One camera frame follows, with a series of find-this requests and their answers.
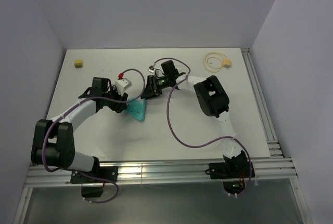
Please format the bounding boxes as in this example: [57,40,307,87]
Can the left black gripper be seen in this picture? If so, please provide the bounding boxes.
[103,85,129,113]

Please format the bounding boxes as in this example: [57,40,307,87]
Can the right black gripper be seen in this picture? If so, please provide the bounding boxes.
[141,75,170,101]

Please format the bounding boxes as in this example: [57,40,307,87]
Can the teal triangular power strip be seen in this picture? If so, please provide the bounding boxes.
[126,99,146,122]

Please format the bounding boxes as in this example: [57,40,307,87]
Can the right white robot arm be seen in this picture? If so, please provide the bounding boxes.
[141,58,255,179]

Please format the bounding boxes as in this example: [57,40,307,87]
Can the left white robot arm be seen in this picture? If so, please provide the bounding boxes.
[31,77,132,182]

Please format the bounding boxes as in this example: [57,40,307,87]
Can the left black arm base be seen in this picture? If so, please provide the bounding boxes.
[70,166,119,204]

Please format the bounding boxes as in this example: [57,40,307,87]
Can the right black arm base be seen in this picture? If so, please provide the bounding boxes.
[204,162,255,197]

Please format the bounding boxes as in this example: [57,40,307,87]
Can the yellow cube block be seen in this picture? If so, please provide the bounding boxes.
[74,59,83,69]

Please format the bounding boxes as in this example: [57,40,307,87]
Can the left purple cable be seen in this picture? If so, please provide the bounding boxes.
[43,68,146,204]

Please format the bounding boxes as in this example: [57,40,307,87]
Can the purple cable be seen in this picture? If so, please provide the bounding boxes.
[153,57,253,196]
[43,68,146,204]

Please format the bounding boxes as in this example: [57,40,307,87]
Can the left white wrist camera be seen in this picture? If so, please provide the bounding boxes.
[114,73,132,95]

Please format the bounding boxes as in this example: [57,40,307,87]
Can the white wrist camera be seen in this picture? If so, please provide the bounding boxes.
[114,73,132,95]
[148,63,163,76]

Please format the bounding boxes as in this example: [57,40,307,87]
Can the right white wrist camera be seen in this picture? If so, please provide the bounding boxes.
[148,63,163,76]

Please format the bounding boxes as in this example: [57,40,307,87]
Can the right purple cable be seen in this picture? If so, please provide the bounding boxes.
[153,57,253,196]

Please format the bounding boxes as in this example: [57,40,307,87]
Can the aluminium rail frame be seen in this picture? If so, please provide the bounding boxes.
[14,48,313,223]

